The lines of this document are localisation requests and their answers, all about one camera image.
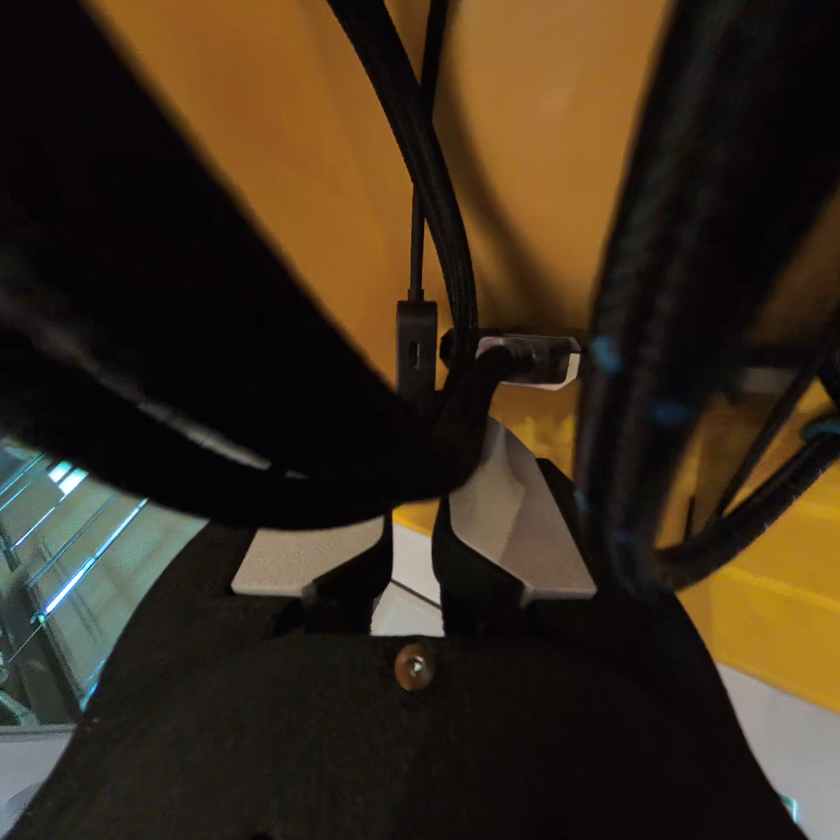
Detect black braided hdmi cable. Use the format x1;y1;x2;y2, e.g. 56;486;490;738
646;410;840;592
576;0;788;595

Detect windows with white blinds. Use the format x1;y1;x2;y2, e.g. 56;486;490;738
0;440;207;726

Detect yellow plastic bin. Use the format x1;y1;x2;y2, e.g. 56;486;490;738
85;0;840;713

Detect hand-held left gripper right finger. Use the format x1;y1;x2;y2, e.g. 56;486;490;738
448;419;599;601

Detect black usb cable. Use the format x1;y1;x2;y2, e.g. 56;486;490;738
395;0;454;403

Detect coiled black cable bundle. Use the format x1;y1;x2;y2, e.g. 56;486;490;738
326;0;479;395

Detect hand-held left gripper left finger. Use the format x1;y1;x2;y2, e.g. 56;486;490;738
230;515;393;599

